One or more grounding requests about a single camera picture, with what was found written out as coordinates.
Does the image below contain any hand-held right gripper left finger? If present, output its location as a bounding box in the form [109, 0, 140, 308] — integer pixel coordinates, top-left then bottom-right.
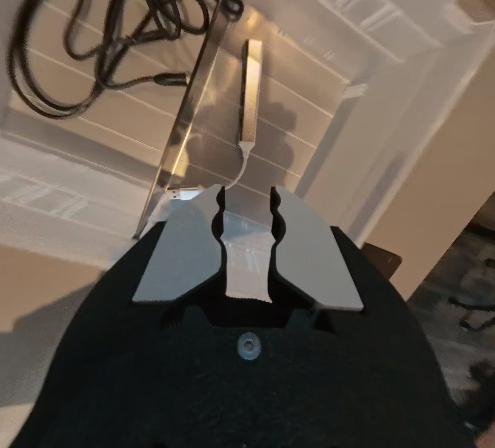
[132, 183, 226, 305]

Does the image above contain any silver usb hub white cable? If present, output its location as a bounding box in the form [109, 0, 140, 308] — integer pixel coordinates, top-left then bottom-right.
[165, 39, 264, 203]

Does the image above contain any clear plastic bin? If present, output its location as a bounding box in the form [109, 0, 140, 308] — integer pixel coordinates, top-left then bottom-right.
[0, 0, 495, 270]

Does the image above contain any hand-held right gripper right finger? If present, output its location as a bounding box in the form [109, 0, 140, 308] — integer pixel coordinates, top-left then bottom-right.
[271, 185, 365, 313]

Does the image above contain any black office chair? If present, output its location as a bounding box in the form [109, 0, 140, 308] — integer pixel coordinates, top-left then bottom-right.
[447, 259, 495, 334]

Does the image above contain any black cable with blue-ringed plugs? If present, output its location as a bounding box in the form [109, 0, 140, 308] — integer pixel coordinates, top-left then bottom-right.
[6, 0, 191, 120]

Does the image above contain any black desk mat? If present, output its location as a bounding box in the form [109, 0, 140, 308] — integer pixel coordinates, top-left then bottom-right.
[362, 242, 404, 280]

